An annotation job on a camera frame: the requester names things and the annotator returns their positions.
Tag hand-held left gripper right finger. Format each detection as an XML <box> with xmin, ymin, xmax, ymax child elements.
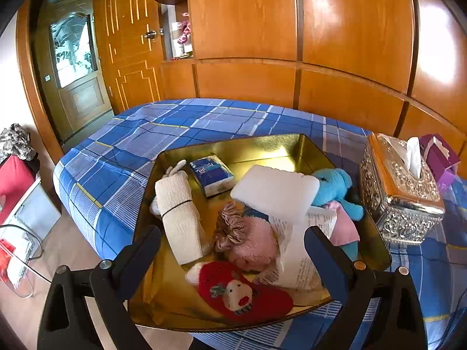
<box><xmin>304</xmin><ymin>226</ymin><xmax>428</xmax><ymax>350</ymax></box>

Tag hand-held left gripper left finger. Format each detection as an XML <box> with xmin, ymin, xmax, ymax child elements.
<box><xmin>36</xmin><ymin>225</ymin><xmax>162</xmax><ymax>350</ymax></box>

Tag pink cloth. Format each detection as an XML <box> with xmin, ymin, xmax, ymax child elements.
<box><xmin>325</xmin><ymin>201</ymin><xmax>360</xmax><ymax>246</ymax></box>

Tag beige towel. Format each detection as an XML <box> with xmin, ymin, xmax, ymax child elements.
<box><xmin>155</xmin><ymin>174</ymin><xmax>212</xmax><ymax>265</ymax></box>

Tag pink fluffy towel roll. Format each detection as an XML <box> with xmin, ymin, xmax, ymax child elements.
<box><xmin>228</xmin><ymin>217</ymin><xmax>278</xmax><ymax>272</ymax></box>

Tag blue plush toy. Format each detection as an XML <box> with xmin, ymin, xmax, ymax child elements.
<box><xmin>312</xmin><ymin>168</ymin><xmax>365</xmax><ymax>259</ymax></box>

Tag white foam pad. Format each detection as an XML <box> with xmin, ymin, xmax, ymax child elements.
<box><xmin>231</xmin><ymin>165</ymin><xmax>320</xmax><ymax>224</ymax></box>

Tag red knitted sock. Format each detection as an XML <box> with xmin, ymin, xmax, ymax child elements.
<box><xmin>185</xmin><ymin>260</ymin><xmax>294</xmax><ymax>323</ymax></box>

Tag pink satin scrunchie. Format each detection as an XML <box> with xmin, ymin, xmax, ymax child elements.
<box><xmin>213</xmin><ymin>202</ymin><xmax>250</xmax><ymax>252</ymax></box>

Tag blue tissue pack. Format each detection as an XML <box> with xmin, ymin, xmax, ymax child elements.
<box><xmin>189</xmin><ymin>155</ymin><xmax>236</xmax><ymax>197</ymax></box>

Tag gold metal tray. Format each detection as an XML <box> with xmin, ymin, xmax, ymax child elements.
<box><xmin>126</xmin><ymin>134</ymin><xmax>392</xmax><ymax>332</ymax></box>

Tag ornate silver tissue box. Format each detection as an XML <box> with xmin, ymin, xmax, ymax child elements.
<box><xmin>359</xmin><ymin>133</ymin><xmax>446</xmax><ymax>244</ymax></box>

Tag white flat board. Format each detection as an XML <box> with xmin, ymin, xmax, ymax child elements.
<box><xmin>7</xmin><ymin>184</ymin><xmax>62</xmax><ymax>243</ymax></box>

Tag blue plaid bed sheet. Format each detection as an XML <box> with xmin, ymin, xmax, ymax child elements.
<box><xmin>53</xmin><ymin>98</ymin><xmax>467</xmax><ymax>350</ymax></box>

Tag white facial tissue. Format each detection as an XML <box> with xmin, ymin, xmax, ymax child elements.
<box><xmin>406</xmin><ymin>136</ymin><xmax>423</xmax><ymax>179</ymax></box>

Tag red bag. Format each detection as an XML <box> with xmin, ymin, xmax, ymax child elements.
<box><xmin>0</xmin><ymin>155</ymin><xmax>37</xmax><ymax>223</ymax></box>

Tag purple carton box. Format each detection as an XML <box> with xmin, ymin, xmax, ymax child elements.
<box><xmin>419</xmin><ymin>134</ymin><xmax>461</xmax><ymax>194</ymax></box>

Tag camouflage cloth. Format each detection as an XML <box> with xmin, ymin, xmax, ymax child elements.
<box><xmin>0</xmin><ymin>124</ymin><xmax>37</xmax><ymax>161</ymax></box>

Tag wooden panel door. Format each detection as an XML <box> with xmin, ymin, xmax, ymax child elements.
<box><xmin>93</xmin><ymin>0</ymin><xmax>165</xmax><ymax>115</ymax></box>

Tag glass pane door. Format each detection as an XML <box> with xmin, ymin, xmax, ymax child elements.
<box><xmin>34</xmin><ymin>0</ymin><xmax>114</xmax><ymax>143</ymax></box>

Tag pink artificial flowers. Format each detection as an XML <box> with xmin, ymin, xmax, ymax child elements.
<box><xmin>177</xmin><ymin>20</ymin><xmax>192</xmax><ymax>46</ymax></box>

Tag wooden wardrobe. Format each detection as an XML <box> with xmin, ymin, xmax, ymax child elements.
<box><xmin>153</xmin><ymin>0</ymin><xmax>467</xmax><ymax>154</ymax></box>

